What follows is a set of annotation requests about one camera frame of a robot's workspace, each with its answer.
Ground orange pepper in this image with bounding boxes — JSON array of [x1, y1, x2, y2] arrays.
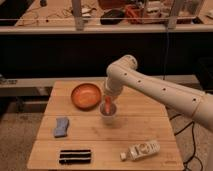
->
[[105, 97, 112, 114]]

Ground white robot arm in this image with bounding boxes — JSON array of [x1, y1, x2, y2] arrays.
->
[[104, 55, 213, 132]]

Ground white ceramic cup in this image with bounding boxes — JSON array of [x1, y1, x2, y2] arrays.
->
[[100, 102, 117, 125]]

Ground orange bowl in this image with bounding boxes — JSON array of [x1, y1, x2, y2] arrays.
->
[[71, 83, 102, 110]]

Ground white plastic bottle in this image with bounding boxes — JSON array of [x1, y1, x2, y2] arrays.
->
[[120, 140, 160, 161]]

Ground black striped brush block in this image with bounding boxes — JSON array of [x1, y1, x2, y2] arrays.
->
[[59, 149, 92, 164]]

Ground black object on back bench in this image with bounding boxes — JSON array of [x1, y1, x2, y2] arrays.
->
[[100, 9, 125, 25]]

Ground orange box on back bench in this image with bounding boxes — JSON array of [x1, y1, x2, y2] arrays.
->
[[125, 4, 144, 24]]

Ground black floor cables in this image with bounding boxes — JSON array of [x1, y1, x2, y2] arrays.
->
[[168, 113, 204, 171]]

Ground right white frame post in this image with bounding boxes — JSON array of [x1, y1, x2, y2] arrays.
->
[[167, 0, 184, 29]]

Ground white frame post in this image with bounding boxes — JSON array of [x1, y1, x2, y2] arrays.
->
[[71, 0, 84, 31], [167, 0, 184, 29]]

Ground left white frame post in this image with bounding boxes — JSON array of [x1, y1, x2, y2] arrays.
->
[[71, 0, 84, 31]]

